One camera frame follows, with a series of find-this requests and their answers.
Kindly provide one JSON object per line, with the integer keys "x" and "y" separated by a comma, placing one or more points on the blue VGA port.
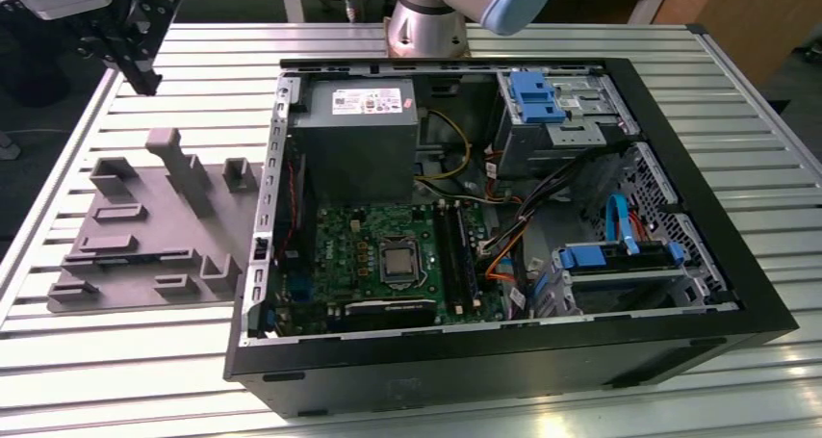
{"x": 265, "y": 322}

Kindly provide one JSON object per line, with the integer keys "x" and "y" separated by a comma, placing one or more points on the grey metal foot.
{"x": 8, "y": 146}

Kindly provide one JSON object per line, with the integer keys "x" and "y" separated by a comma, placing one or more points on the blue RAM stick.
{"x": 131, "y": 261}

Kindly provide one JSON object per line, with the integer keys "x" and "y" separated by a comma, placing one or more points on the grey power supply unit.
{"x": 352, "y": 154}

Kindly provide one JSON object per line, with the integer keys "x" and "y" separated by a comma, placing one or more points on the black PC case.
{"x": 450, "y": 370}

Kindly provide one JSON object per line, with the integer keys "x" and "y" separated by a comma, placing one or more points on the blue expansion slot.
{"x": 301, "y": 291}

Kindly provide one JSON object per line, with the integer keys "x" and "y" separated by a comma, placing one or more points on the wooden cabinet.
{"x": 738, "y": 19}

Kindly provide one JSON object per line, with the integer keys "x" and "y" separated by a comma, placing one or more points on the black graphics card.
{"x": 386, "y": 315}

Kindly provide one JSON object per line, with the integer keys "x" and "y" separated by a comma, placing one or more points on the grey parts rack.
{"x": 160, "y": 226}

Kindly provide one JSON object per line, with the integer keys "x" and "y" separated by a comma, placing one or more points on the silver CPU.
{"x": 399, "y": 262}

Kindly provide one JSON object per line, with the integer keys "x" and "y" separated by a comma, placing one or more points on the metal drive cage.
{"x": 578, "y": 137}

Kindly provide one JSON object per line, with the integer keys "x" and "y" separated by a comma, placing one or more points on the metal disk bay cage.
{"x": 616, "y": 276}

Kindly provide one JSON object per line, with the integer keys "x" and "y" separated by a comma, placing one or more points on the green motherboard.
{"x": 411, "y": 219}

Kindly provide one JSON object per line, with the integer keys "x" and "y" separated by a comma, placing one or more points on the black office chair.
{"x": 32, "y": 72}

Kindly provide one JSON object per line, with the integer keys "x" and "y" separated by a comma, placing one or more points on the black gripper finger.
{"x": 153, "y": 19}
{"x": 103, "y": 43}

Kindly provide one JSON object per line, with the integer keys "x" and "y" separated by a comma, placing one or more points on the hard disk in blue carrier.
{"x": 584, "y": 257}

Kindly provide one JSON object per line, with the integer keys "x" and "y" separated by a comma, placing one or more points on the thin metal locking lever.
{"x": 424, "y": 278}

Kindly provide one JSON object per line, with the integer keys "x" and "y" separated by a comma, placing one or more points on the blue plastic drive bracket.
{"x": 532, "y": 96}

